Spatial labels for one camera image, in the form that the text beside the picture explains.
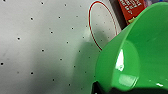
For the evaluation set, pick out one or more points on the green bowl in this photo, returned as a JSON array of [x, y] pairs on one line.
[[146, 46]]

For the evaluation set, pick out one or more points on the yellow wooden gaming table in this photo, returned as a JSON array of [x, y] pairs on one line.
[[33, 50]]

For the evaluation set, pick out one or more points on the red board game box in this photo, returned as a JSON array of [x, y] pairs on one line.
[[131, 10]]

